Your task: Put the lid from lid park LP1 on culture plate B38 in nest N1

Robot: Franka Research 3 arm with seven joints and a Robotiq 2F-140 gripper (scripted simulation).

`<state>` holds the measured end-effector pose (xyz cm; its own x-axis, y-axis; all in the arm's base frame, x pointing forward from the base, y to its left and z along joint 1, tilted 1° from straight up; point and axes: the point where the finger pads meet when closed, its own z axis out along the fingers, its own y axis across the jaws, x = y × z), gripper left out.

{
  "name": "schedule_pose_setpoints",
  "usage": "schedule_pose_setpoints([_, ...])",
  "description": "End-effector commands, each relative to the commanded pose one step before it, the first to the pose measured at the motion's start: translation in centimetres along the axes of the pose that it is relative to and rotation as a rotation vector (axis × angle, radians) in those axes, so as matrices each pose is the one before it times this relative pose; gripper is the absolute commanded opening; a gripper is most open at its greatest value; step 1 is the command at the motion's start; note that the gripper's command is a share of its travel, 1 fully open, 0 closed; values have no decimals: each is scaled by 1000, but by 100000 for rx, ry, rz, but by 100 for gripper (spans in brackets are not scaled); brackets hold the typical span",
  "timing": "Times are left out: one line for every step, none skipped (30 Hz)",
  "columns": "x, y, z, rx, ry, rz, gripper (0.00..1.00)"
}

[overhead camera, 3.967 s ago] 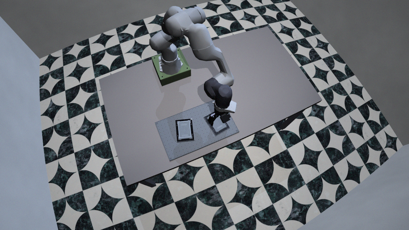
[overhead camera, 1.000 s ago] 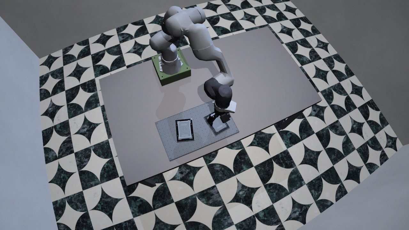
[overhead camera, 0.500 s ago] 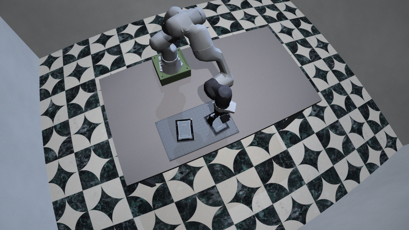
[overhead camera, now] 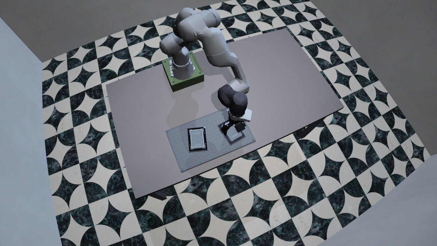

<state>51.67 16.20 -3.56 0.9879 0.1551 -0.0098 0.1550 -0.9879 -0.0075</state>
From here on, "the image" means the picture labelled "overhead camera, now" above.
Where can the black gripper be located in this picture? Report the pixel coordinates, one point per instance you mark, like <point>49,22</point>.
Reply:
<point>227,125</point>

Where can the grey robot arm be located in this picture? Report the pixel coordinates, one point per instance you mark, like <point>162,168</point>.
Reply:
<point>191,26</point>

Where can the clear plastic lid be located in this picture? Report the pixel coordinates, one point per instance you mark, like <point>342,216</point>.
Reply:
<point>232,133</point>

